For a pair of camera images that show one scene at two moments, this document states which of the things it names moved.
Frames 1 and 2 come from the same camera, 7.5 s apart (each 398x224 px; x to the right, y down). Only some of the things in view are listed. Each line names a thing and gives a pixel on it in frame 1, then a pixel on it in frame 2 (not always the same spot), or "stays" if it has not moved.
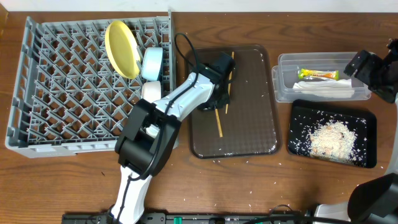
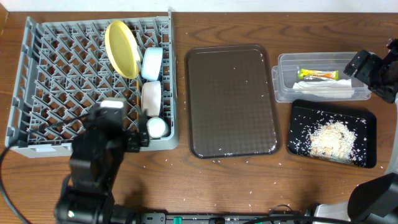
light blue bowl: x=153 y=58 stays
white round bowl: x=151 y=91 stays
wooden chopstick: x=230 y=78 → x=137 y=98
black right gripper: x=364 y=73 stays
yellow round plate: x=122 y=50 stays
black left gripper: x=220 y=94 → x=131 y=140
